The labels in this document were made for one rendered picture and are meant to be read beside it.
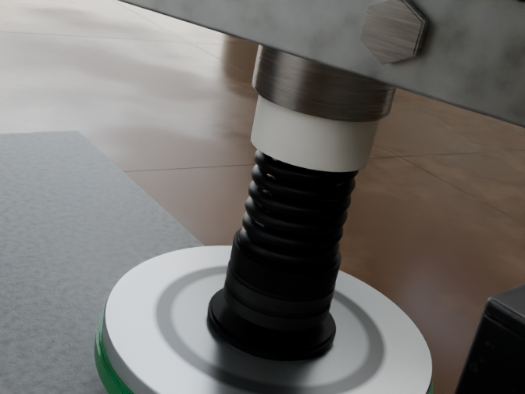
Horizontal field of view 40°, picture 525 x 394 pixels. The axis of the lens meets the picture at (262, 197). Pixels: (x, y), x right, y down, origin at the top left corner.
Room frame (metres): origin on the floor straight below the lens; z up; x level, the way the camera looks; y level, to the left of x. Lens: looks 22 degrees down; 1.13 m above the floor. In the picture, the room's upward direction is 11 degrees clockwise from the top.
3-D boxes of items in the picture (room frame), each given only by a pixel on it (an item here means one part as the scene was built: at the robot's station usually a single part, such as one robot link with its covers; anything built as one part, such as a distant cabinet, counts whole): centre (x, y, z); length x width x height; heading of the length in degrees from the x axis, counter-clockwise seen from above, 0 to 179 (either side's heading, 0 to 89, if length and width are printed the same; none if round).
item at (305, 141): (0.40, -0.02, 1.02); 0.07 x 0.07 x 0.04
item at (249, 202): (0.40, -0.02, 0.98); 0.06 x 0.06 x 0.09
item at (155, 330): (0.40, -0.02, 0.88); 0.21 x 0.21 x 0.01
